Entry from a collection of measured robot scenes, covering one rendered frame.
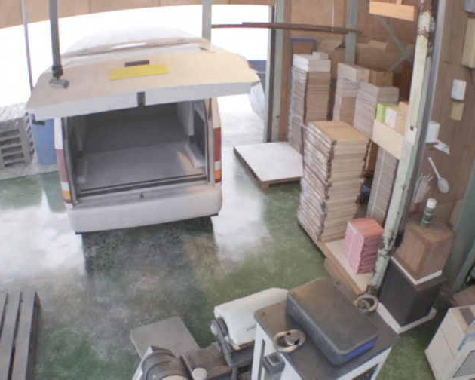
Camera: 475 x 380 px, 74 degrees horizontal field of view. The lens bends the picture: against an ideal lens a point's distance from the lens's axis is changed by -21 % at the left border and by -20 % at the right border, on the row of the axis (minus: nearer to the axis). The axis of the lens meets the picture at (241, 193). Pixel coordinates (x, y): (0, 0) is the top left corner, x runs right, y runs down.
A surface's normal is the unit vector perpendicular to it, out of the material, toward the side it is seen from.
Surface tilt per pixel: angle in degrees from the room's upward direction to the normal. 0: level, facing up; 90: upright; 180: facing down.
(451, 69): 90
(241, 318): 55
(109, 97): 106
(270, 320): 0
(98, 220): 89
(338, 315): 0
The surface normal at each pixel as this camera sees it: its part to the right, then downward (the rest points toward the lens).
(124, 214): 0.29, 0.43
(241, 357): 0.03, -0.87
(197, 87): 0.29, 0.70
